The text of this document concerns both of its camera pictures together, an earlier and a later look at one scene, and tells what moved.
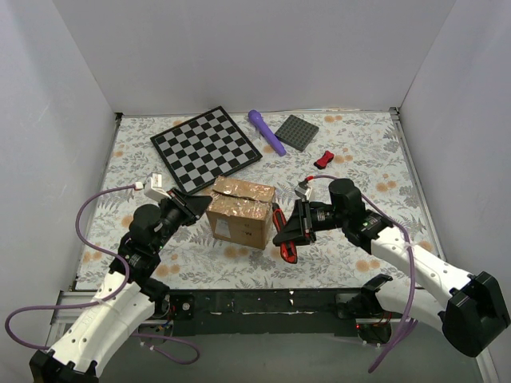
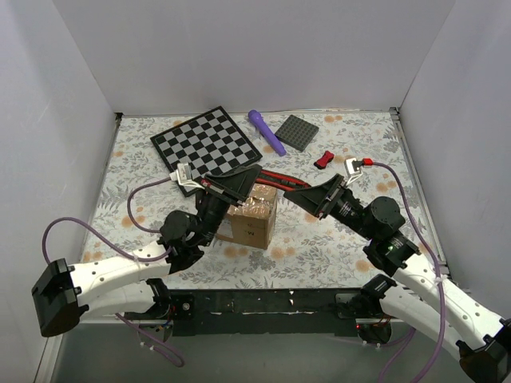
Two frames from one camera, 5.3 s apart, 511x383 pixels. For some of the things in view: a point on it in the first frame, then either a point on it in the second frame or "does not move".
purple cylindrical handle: x=256 y=117 does not move
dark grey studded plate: x=296 y=132 does not move
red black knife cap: x=322 y=163 does not move
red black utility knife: x=288 y=251 → x=280 y=181
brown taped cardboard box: x=241 y=212 does not move
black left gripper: x=181 y=204 → x=222 y=192
